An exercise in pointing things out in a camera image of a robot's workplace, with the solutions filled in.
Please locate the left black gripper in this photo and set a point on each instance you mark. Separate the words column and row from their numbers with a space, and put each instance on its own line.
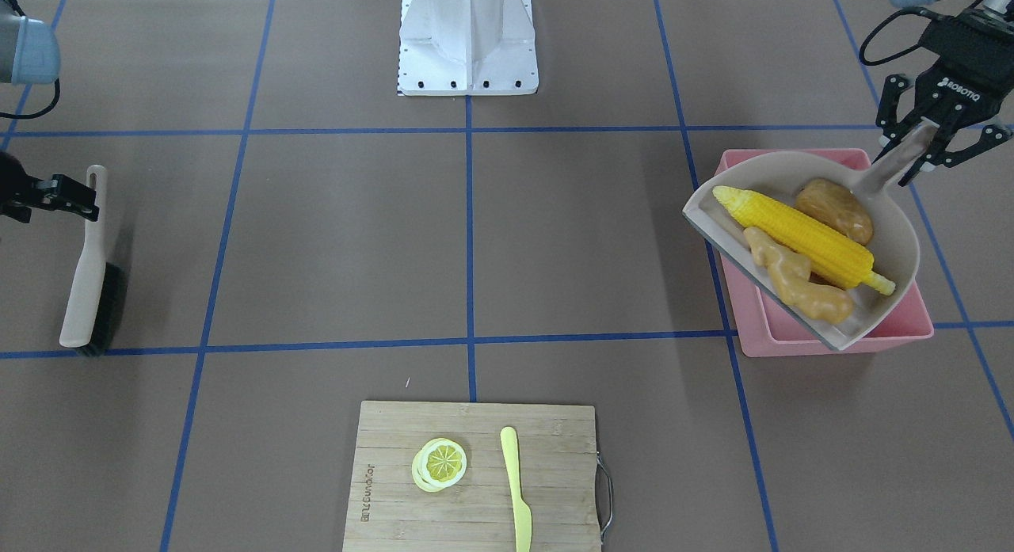
column 965, row 61

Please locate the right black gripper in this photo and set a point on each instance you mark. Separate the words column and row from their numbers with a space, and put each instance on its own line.
column 54, row 194

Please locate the brown toy potato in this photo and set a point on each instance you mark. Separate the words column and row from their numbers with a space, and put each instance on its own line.
column 833, row 205

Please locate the beige hand brush black bristles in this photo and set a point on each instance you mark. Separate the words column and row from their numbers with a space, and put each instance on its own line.
column 98, row 286

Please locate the beige plastic dustpan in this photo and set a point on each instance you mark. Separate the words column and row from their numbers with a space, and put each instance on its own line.
column 887, row 235

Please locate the yellow toy corn cob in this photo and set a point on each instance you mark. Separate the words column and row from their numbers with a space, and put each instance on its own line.
column 834, row 257

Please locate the tan toy ginger root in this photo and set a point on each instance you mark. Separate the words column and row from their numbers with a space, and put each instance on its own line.
column 790, row 274

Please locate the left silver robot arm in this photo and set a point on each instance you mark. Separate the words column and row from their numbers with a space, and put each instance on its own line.
column 904, row 8

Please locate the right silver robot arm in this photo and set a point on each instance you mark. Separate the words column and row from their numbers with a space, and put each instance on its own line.
column 30, row 54

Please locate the pink plastic bin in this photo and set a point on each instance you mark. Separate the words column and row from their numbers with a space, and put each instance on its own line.
column 792, row 334

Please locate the bamboo cutting board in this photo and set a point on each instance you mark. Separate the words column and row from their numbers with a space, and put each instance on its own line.
column 558, row 469

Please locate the yellow toy lemon slices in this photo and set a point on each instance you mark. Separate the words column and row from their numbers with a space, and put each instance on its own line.
column 440, row 464

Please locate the yellow plastic knife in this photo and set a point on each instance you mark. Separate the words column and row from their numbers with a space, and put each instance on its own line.
column 521, row 512

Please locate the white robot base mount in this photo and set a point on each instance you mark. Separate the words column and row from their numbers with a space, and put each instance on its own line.
column 451, row 48

